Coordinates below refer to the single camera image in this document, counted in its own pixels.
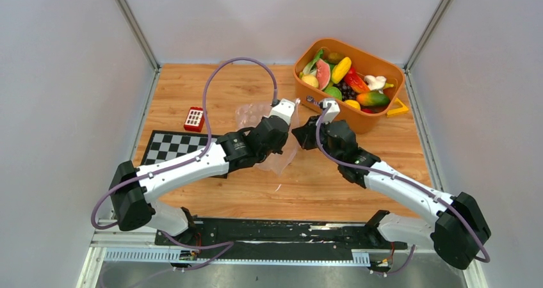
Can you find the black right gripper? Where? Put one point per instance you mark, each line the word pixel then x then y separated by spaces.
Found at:
pixel 305 133

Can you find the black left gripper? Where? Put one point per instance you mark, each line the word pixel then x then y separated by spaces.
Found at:
pixel 278 150

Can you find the clear zip top bag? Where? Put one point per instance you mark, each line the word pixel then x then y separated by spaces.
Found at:
pixel 249 115

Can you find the green toy lettuce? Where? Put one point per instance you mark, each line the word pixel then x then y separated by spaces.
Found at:
pixel 310 68

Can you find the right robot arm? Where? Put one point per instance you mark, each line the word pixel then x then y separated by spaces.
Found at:
pixel 453 225

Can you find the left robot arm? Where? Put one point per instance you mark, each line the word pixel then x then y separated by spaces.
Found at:
pixel 135 191

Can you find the yellow toy lemon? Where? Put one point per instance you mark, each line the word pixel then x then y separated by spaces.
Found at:
pixel 353 103

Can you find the dark toy grapes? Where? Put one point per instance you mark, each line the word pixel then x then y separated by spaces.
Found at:
pixel 347 91

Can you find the toy mango green orange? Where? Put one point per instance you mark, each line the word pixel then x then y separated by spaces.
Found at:
pixel 373 99

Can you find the red toy pepper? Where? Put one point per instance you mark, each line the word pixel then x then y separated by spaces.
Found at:
pixel 355 81

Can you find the toy watermelon slice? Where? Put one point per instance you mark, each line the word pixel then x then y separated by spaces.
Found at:
pixel 323 74

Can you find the white toy garlic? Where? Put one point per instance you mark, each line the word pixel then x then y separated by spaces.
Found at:
pixel 375 83

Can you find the yellow toy corn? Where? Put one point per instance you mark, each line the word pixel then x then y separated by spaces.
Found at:
pixel 340 70

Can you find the yellow triangular toy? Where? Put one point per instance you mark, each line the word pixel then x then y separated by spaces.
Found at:
pixel 398 109

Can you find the red toy window block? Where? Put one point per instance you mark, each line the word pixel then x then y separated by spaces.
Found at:
pixel 195 120

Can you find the brown toy potato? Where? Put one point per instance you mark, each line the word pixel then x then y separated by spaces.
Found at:
pixel 335 58

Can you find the black white checkerboard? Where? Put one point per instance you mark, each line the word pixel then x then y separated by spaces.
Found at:
pixel 166 145

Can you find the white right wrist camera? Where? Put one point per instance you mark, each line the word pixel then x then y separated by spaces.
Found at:
pixel 330 109

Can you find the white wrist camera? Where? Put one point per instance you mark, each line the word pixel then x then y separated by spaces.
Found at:
pixel 284 109
pixel 330 109

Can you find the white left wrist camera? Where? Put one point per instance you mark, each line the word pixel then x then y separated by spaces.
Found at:
pixel 284 109

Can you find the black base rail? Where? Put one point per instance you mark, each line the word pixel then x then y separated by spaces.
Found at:
pixel 285 240

